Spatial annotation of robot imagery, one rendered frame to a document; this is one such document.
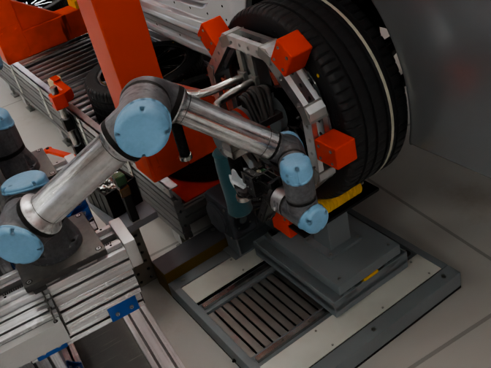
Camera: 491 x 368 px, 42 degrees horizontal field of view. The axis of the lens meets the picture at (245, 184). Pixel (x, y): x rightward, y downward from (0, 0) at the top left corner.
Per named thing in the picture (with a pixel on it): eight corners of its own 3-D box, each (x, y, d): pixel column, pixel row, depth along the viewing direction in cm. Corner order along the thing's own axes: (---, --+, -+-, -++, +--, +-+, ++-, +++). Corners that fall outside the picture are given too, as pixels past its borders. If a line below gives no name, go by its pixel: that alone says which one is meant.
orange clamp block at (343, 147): (336, 148, 185) (358, 158, 179) (316, 160, 182) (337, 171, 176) (333, 127, 181) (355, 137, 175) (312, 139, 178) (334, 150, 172)
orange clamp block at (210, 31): (235, 36, 204) (220, 14, 205) (215, 46, 201) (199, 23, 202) (230, 47, 210) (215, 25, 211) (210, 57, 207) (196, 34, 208)
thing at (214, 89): (250, 82, 194) (243, 50, 188) (197, 109, 187) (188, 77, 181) (219, 69, 207) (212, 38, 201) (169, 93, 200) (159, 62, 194)
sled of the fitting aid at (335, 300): (408, 268, 243) (406, 249, 237) (337, 320, 229) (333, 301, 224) (322, 215, 280) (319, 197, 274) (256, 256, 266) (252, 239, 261)
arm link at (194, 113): (115, 93, 156) (288, 163, 172) (111, 114, 146) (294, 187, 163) (133, 52, 150) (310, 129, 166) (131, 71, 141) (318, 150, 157)
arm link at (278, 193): (304, 208, 166) (279, 223, 163) (293, 201, 169) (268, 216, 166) (299, 185, 161) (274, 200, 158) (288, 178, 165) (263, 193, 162)
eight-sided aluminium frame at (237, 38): (343, 214, 198) (319, 52, 168) (327, 224, 195) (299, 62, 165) (244, 155, 238) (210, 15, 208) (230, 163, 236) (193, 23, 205)
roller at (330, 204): (369, 191, 220) (367, 177, 217) (302, 234, 209) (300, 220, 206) (357, 185, 225) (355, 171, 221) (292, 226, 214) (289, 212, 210)
